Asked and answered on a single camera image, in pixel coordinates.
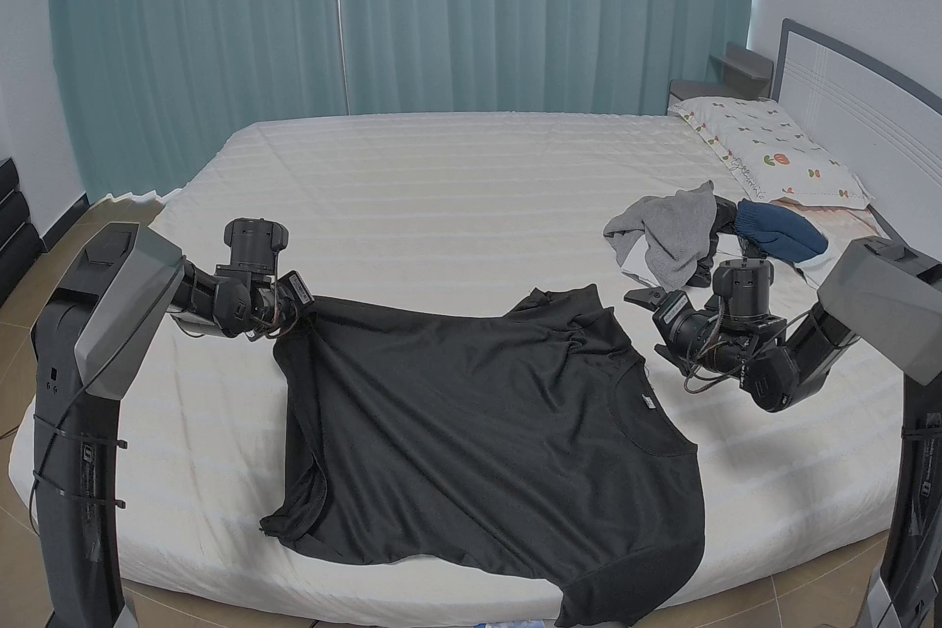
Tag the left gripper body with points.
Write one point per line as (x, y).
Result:
(283, 308)

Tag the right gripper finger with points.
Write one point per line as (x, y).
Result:
(675, 362)
(646, 297)

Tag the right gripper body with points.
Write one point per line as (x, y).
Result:
(692, 331)

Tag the black T-shirt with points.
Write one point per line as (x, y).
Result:
(471, 434)

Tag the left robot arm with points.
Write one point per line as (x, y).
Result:
(110, 286)

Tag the grey garment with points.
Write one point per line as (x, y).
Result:
(670, 227)

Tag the black shiny garment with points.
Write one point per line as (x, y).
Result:
(725, 217)

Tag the dark blue garment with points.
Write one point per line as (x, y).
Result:
(780, 231)

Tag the white garment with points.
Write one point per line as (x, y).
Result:
(817, 268)

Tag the white printed pillow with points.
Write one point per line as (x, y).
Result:
(773, 147)

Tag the bed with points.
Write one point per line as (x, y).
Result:
(456, 213)

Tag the grey bedside table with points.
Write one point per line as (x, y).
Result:
(728, 80)

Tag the black padded sofa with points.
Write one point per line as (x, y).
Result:
(13, 227)

